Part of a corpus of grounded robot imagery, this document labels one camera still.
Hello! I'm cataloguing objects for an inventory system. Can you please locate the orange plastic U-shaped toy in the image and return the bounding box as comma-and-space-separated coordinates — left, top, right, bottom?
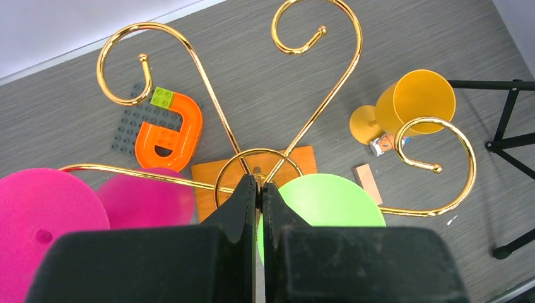
135, 92, 203, 172

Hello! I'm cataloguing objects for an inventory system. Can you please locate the green plastic wine glass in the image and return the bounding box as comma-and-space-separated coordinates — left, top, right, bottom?
257, 173, 386, 263

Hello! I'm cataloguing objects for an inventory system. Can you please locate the pink plastic wine glass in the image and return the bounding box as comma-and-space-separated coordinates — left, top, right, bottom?
1, 168, 195, 302

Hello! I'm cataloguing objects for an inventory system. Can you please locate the grey lego plate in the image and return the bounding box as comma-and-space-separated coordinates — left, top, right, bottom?
110, 89, 183, 157

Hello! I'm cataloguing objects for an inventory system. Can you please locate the green lego brick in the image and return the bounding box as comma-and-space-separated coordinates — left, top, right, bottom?
150, 86, 174, 109

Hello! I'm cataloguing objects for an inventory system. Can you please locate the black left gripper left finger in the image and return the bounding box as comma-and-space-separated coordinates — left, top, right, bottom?
26, 175, 256, 302

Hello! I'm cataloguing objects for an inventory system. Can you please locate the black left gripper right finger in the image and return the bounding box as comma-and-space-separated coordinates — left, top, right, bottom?
262, 185, 468, 302

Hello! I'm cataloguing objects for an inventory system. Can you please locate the small colourful toy figure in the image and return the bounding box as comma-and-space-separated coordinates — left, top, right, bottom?
369, 133, 395, 157

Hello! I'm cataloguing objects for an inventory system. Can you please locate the yellow plastic wine glass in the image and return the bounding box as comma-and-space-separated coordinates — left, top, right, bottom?
349, 69, 456, 145

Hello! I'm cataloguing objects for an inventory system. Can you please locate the black music stand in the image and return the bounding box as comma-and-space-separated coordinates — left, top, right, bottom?
447, 78, 535, 261

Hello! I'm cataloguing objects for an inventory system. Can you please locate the small wooden block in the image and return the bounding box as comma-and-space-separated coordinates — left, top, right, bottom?
353, 164, 383, 205

